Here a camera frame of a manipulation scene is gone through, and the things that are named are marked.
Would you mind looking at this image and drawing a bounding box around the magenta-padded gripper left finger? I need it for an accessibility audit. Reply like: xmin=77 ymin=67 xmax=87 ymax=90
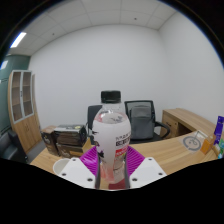
xmin=57 ymin=145 xmax=102 ymax=190

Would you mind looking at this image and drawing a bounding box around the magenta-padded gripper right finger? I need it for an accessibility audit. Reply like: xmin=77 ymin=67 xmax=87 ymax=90
xmin=124 ymin=145 xmax=168 ymax=190

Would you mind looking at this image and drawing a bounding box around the clear drink bottle black cap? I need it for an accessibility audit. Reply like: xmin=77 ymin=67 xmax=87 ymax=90
xmin=91 ymin=90 xmax=132 ymax=185

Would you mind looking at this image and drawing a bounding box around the white mug with orange print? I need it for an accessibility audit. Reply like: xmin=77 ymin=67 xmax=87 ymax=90
xmin=52 ymin=158 xmax=72 ymax=176

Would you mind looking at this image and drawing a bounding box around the flat brown printed box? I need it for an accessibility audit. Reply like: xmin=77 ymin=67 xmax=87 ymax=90
xmin=55 ymin=142 xmax=93 ymax=158

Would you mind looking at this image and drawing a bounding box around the flat dark printed box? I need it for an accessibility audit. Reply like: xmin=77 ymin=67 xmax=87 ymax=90
xmin=53 ymin=124 xmax=88 ymax=147

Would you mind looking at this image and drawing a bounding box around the black mesh office chair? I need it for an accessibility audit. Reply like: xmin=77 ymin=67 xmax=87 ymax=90
xmin=124 ymin=99 xmax=171 ymax=144

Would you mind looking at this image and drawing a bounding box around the grey backpack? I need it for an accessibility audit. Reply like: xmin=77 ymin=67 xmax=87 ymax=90
xmin=129 ymin=105 xmax=155 ymax=140

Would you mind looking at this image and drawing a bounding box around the dark padded office chair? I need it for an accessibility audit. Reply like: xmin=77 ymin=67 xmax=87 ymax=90
xmin=87 ymin=104 xmax=104 ymax=146

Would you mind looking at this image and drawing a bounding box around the wooden cabinet with glass doors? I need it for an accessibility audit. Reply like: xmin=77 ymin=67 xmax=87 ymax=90
xmin=7 ymin=69 xmax=43 ymax=154

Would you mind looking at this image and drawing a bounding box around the wooden side desk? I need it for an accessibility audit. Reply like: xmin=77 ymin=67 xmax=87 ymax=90
xmin=160 ymin=107 xmax=218 ymax=139

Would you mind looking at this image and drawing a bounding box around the orange cardboard box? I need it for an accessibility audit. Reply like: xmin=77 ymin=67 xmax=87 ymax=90
xmin=200 ymin=135 xmax=216 ymax=155

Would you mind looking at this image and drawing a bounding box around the purple standing box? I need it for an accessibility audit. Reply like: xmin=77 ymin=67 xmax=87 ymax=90
xmin=213 ymin=115 xmax=224 ymax=146

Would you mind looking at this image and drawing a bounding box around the long ceiling light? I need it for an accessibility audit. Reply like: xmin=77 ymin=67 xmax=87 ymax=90
xmin=9 ymin=31 xmax=28 ymax=49

